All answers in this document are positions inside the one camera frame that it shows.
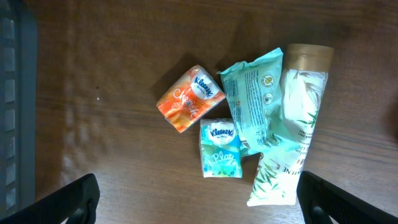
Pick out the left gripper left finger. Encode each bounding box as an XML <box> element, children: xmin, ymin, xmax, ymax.
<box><xmin>1</xmin><ymin>174</ymin><xmax>100</xmax><ymax>224</ymax></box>

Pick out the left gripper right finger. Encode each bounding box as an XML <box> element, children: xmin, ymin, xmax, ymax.
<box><xmin>297</xmin><ymin>171</ymin><xmax>397</xmax><ymax>224</ymax></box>

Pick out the teal Kleenex tissue pack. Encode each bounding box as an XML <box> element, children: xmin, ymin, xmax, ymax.
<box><xmin>200</xmin><ymin>118</ymin><xmax>243</xmax><ymax>178</ymax></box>

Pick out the white leaf-print tube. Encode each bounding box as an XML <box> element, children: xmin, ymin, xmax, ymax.
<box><xmin>247</xmin><ymin>44</ymin><xmax>334</xmax><ymax>207</ymax></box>

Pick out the mint green wipes pouch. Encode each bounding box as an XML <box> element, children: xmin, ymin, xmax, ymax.
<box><xmin>218</xmin><ymin>48</ymin><xmax>298</xmax><ymax>157</ymax></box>

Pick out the orange Kleenex tissue pack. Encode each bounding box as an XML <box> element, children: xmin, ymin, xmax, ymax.
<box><xmin>157</xmin><ymin>65</ymin><xmax>226</xmax><ymax>133</ymax></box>

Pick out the grey plastic mesh basket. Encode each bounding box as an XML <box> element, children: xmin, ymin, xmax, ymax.
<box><xmin>1</xmin><ymin>0</ymin><xmax>38</xmax><ymax>218</ymax></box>

